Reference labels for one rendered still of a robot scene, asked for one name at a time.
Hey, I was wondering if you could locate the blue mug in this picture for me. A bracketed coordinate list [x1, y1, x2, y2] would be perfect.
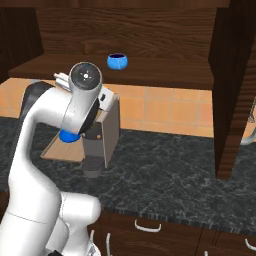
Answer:
[106, 52, 129, 71]

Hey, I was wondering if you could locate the dark wood wall cabinet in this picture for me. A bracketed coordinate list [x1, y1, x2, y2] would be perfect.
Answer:
[0, 0, 232, 91]

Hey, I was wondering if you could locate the dark wood drawer front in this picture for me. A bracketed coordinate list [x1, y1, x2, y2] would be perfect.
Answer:
[99, 209, 205, 256]
[197, 227, 256, 256]

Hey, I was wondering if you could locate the grey coffee machine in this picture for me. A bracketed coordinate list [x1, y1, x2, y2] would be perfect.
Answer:
[81, 87, 121, 179]

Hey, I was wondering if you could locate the tan wooden tray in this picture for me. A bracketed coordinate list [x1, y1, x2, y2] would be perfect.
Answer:
[40, 132, 85, 163]

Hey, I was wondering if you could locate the white curved drawer handle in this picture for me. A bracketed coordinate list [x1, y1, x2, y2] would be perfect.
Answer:
[134, 218, 163, 233]
[244, 237, 256, 252]

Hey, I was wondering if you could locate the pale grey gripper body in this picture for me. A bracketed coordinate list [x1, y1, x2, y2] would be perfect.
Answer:
[54, 71, 72, 92]

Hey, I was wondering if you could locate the narrow dark wood cabinet door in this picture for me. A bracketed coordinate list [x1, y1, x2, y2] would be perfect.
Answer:
[0, 6, 45, 85]

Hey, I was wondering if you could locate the wide dark wood cabinet door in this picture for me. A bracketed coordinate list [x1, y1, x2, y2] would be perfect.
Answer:
[208, 0, 256, 181]

